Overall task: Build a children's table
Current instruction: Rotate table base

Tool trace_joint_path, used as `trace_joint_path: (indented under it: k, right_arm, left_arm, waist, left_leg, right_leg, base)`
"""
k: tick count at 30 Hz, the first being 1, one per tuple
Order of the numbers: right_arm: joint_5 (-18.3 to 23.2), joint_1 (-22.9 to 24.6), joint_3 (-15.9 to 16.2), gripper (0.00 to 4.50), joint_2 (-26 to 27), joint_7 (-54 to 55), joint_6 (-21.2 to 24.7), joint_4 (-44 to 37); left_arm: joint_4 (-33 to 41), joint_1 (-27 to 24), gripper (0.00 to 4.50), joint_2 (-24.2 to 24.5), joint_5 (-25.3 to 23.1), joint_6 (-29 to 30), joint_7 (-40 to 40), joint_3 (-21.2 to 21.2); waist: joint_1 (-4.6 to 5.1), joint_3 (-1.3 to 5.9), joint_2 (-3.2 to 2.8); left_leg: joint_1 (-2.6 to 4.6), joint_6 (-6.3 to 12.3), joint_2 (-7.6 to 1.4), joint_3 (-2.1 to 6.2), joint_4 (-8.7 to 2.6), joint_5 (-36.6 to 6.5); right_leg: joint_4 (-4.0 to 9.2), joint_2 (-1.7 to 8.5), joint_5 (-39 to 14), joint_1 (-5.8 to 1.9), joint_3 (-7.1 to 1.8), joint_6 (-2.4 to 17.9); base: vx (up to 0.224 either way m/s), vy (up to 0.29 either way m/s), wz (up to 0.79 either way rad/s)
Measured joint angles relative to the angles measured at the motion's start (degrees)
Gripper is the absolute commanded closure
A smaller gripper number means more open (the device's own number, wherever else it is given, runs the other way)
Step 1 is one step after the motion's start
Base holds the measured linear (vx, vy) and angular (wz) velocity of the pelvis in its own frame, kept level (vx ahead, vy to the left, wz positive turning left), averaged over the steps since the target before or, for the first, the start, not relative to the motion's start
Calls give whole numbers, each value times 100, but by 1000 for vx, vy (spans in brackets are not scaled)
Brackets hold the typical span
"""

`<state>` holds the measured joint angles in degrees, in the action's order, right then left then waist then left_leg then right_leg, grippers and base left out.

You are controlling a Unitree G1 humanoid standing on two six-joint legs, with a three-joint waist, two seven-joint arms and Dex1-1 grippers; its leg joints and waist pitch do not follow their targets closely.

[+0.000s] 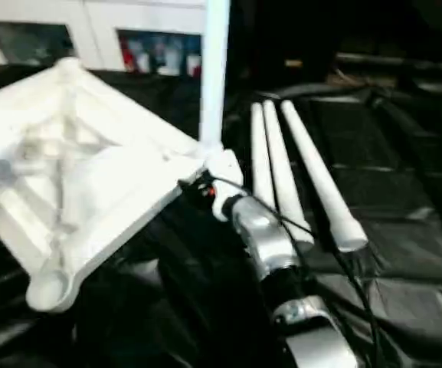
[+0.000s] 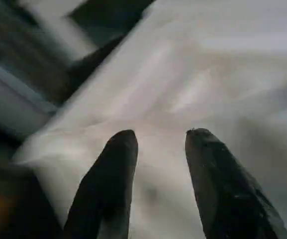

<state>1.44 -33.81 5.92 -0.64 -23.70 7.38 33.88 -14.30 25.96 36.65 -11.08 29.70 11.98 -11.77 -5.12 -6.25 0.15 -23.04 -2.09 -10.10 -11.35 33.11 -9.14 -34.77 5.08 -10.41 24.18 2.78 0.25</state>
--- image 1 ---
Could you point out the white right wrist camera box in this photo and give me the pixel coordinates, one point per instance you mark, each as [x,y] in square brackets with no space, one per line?
[226,165]

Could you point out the white jar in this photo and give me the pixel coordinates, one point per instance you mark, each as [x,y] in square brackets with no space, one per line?
[194,65]

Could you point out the black shiny mat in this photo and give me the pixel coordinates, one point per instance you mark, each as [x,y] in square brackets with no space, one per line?
[397,172]

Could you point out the long dark metal bar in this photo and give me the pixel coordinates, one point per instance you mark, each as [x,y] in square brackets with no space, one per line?
[397,62]

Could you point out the white plastic table top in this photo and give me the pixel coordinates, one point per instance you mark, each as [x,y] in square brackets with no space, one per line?
[90,172]

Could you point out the white glass-door cabinet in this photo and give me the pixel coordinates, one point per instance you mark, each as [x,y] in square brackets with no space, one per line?
[90,15]

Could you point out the white plastic table leg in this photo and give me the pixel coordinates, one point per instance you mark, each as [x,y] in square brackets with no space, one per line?
[215,76]
[260,153]
[282,172]
[320,172]

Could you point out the red bottle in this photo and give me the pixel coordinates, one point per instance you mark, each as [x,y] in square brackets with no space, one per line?
[129,61]

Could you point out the small yellow label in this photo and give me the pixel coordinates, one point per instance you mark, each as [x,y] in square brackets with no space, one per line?
[293,62]

